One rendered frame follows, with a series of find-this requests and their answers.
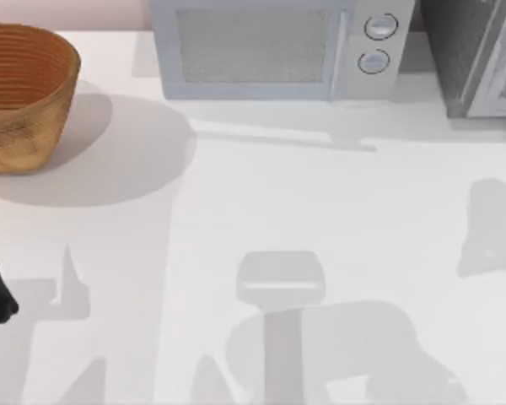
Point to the microwave oven door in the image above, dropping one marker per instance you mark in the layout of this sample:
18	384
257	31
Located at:
253	46

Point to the pale microwave oven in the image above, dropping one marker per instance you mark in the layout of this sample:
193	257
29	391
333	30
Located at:
371	86

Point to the microwave knob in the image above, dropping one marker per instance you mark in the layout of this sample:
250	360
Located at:
380	26
373	61

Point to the wooden basket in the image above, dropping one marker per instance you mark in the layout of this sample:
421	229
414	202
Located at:
23	97

